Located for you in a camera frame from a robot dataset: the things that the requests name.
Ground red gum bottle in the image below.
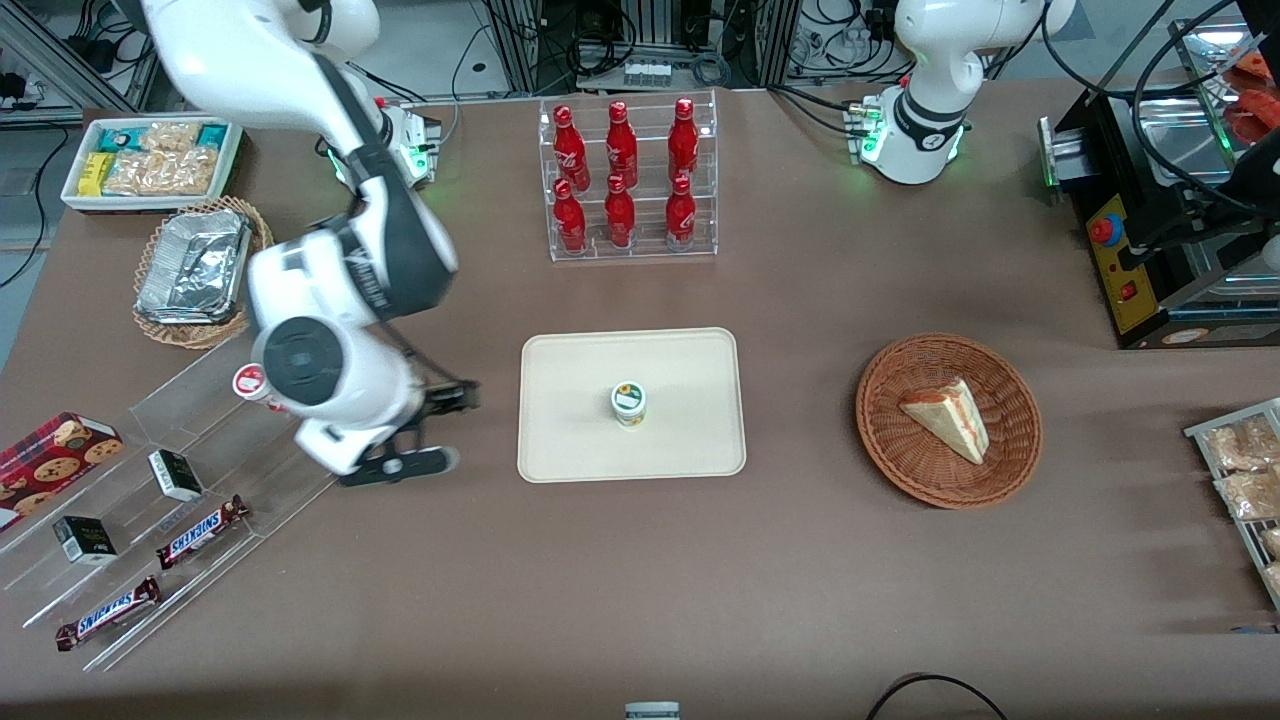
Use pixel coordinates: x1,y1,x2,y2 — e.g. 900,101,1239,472
233,362,291,416

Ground cream plastic tray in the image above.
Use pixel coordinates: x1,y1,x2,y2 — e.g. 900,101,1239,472
517,327,748,484

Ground clear acrylic tiered shelf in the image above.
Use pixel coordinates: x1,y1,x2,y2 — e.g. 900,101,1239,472
0,330,346,673

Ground snickers bar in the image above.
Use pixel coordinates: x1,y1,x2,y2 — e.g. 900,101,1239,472
55,576,162,653
155,494,251,571

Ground small black box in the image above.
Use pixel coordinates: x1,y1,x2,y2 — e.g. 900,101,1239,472
148,449,205,503
52,515,118,566

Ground oval brown wicker basket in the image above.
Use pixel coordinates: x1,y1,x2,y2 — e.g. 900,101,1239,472
132,195,275,350

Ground red cola bottle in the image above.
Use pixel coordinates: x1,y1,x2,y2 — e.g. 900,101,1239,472
604,174,637,249
552,104,591,191
553,178,588,253
605,100,639,189
665,175,698,251
668,97,700,184

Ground clear acrylic bottle rack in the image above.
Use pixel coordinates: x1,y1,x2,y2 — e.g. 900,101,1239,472
538,90,719,263

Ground stacked foil containers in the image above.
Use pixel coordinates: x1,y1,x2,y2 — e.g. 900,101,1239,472
135,207,252,327

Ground red tartan cookie box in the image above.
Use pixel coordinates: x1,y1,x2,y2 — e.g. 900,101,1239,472
0,411,126,533

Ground white plastic bin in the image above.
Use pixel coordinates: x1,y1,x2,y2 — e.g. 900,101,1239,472
60,117,246,215

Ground clear nut brittle bag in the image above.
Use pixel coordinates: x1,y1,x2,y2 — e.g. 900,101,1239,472
140,122,201,153
105,148,219,197

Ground round brown wicker basket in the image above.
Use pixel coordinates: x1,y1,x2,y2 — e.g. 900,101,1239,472
856,333,1043,509

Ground wrapped sandwich wedge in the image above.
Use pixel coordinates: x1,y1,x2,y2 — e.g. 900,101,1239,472
900,378,991,466

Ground black yellow food warmer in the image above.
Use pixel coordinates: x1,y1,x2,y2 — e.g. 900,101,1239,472
1038,18,1280,351

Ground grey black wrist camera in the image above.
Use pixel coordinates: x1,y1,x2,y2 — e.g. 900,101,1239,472
338,447,463,488

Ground black cable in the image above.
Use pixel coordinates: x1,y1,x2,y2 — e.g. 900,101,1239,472
865,673,1011,720

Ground grey wire snack rack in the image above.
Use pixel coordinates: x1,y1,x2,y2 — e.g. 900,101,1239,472
1184,398,1280,613

